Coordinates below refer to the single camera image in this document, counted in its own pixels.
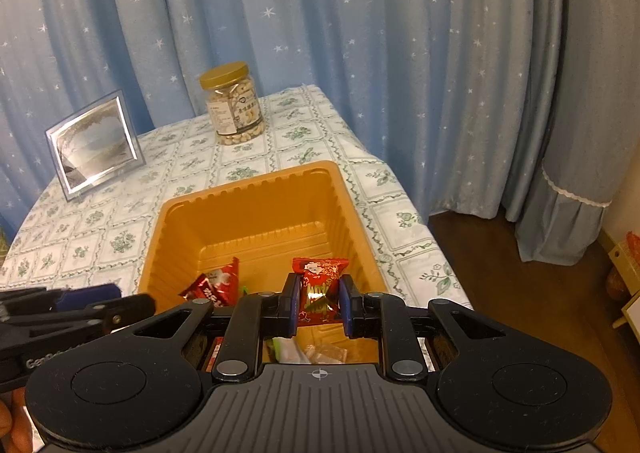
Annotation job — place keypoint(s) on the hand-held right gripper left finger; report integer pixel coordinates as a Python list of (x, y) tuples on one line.
[(292, 305)]

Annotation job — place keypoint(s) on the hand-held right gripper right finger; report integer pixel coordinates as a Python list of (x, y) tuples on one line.
[(348, 305)]

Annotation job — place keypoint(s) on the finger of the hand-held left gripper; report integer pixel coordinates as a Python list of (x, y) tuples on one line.
[(127, 310), (92, 297)]

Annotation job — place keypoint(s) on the red and gold candy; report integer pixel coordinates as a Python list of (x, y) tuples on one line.
[(320, 288)]

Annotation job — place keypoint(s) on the green and white candy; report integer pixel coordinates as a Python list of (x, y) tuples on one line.
[(287, 352)]

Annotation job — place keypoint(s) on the red packet with white print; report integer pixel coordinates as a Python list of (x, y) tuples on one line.
[(215, 283)]

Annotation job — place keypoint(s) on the orange plastic tray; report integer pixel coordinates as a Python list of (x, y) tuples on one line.
[(260, 223)]

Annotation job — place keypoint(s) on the person's left hand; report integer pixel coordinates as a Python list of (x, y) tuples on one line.
[(12, 420)]

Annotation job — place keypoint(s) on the small red candy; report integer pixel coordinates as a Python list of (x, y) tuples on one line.
[(214, 353)]

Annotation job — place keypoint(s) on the clear jar with gold lid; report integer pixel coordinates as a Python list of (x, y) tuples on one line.
[(234, 105)]

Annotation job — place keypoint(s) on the blue star-print curtain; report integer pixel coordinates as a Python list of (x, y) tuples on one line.
[(300, 33)]

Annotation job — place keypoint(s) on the yellow box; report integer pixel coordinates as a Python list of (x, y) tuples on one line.
[(627, 263)]

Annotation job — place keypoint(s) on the white board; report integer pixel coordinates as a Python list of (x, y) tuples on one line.
[(631, 310)]

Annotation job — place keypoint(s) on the grey-blue lace-trimmed cloth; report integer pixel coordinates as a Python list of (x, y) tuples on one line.
[(580, 108)]

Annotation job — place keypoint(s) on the silver picture frame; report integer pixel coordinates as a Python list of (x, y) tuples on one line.
[(92, 145)]

